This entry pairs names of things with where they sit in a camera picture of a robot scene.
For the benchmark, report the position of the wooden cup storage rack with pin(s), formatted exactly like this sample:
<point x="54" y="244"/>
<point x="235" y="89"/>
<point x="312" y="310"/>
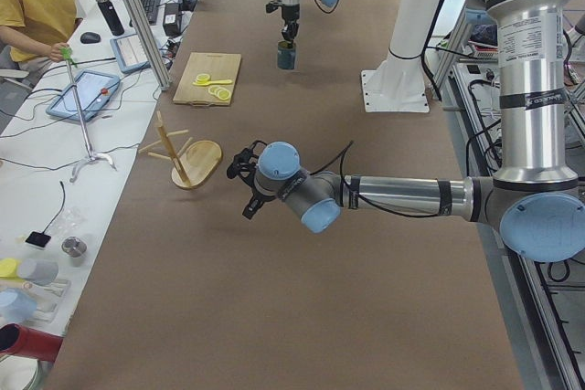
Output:
<point x="193" y="162"/>

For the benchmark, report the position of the person in yellow shirt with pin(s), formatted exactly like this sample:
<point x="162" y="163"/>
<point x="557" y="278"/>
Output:
<point x="37" y="31"/>

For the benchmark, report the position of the black power adapter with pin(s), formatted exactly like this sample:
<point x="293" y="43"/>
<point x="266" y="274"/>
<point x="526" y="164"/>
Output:
<point x="172" y="20"/>

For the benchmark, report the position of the lemon slice near handle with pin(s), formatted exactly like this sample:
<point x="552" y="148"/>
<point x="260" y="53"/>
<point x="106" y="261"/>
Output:
<point x="225" y="97"/>

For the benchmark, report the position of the grey cup lying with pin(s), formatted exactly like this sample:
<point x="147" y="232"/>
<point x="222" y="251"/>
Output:
<point x="39" y="271"/>

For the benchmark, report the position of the bamboo cutting board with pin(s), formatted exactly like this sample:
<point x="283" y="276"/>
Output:
<point x="218" y="66"/>

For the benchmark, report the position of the black square pad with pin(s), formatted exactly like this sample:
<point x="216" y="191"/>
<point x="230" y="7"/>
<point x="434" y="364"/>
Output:
<point x="38" y="239"/>

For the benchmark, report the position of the blue-grey cup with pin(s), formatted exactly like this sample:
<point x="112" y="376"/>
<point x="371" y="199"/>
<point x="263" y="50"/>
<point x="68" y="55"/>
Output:
<point x="286" y="55"/>

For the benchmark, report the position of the black computer mouse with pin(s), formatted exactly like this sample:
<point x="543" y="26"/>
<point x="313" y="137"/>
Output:
<point x="90" y="38"/>

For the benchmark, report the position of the blue-cased tablet rear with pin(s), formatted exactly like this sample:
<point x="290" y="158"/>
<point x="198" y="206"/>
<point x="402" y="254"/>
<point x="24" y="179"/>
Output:
<point x="129" y="53"/>

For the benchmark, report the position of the blue-cased tablet flat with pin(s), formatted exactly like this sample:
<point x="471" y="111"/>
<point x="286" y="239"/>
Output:
<point x="95" y="90"/>

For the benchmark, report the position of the top lemon slice pair front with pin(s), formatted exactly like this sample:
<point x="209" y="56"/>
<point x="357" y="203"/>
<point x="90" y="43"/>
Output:
<point x="202" y="79"/>

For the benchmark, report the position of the yellow toy item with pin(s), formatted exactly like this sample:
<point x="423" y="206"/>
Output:
<point x="8" y="268"/>

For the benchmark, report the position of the aluminium frame post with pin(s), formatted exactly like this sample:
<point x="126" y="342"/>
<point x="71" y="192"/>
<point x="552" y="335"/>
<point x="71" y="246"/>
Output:
<point x="145" y="34"/>

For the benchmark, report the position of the black water bottle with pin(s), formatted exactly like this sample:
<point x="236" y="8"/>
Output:
<point x="111" y="17"/>

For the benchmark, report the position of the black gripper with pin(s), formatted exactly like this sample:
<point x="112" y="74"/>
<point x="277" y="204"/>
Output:
<point x="290" y="14"/>
<point x="252" y="200"/>

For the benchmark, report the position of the metal camera stand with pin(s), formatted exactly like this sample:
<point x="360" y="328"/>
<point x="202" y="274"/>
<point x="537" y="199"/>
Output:
<point x="92" y="156"/>

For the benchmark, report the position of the small metal cup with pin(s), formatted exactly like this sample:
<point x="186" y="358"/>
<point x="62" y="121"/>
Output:
<point x="75" y="249"/>

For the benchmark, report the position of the yellow plastic knife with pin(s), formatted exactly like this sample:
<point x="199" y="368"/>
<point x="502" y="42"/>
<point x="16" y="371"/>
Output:
<point x="212" y="82"/>

